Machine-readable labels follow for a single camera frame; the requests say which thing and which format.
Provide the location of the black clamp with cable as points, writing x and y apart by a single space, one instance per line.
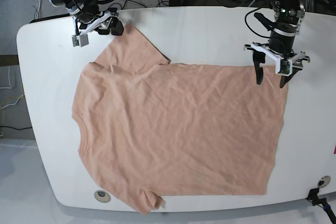
314 199

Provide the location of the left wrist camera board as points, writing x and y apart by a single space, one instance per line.
283 67

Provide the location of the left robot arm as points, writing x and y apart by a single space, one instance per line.
289 15

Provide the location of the right table cable grommet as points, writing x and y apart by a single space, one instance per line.
324 181

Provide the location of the peach pink T-shirt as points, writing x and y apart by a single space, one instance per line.
150 128

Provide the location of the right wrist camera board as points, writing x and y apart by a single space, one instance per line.
80 40

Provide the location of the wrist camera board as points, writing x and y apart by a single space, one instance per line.
283 67
80 40

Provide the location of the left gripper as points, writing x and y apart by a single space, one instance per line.
278 46

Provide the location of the left table cable grommet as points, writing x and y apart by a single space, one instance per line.
102 196

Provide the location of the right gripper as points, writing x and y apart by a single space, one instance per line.
104 23

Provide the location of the table cable grommet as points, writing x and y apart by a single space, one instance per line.
324 181
102 196

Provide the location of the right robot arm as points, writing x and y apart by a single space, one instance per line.
83 5

